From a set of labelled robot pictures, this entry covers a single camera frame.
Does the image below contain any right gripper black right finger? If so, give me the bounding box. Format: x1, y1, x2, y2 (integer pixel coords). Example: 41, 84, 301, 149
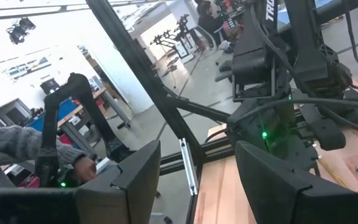
234, 140, 358, 224

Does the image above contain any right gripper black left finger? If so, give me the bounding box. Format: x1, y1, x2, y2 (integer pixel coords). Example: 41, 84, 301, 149
0, 139, 162, 224

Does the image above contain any yellow pencil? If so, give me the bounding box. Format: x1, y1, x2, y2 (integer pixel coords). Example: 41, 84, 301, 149
317, 157, 349, 189

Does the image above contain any person's hand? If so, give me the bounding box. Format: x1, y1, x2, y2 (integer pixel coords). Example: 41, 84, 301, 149
72, 155, 98, 184

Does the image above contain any wooden workbench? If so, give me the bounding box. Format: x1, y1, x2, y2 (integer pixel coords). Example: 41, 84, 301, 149
56, 86, 133, 150

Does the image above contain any white chair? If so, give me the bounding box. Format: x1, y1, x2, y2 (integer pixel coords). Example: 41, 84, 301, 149
194, 26, 222, 52

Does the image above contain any black monitor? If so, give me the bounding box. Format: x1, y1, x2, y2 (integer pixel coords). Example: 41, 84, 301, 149
40, 77, 61, 95

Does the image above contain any seated person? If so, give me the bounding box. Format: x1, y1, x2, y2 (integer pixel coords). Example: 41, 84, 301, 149
195, 0, 245, 43

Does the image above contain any grey cabinet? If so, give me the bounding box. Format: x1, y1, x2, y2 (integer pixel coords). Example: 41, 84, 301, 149
0, 98, 32, 128

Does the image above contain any black equipment stand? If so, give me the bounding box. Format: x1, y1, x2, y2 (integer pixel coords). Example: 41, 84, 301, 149
150, 14, 200, 65

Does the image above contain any black hanging spotlight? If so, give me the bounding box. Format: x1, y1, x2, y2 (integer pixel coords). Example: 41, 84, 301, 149
6, 17, 37, 45

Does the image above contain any left wrist camera housing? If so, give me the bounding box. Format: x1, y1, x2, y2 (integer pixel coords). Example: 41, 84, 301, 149
300, 105, 347, 152

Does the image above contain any silver metal bracket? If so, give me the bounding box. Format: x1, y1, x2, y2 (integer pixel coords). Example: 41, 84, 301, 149
178, 138, 199, 197

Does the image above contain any black aluminium table frame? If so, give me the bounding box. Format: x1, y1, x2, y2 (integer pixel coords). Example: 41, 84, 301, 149
0, 0, 239, 224

